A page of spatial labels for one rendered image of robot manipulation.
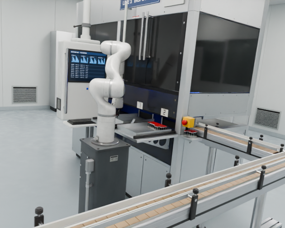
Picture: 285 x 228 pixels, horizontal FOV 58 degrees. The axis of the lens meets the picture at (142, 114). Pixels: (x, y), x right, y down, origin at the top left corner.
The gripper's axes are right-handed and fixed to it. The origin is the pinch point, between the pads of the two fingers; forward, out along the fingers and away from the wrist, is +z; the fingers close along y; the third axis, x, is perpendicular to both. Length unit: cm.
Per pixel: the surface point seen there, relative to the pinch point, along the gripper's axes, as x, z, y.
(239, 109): 60, -13, -99
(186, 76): 60, -40, -20
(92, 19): -98, -93, -18
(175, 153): 58, 21, -21
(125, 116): -6.1, 5.0, -14.7
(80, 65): -41, -39, 19
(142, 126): 28.5, 5.6, -8.2
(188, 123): 69, -6, -20
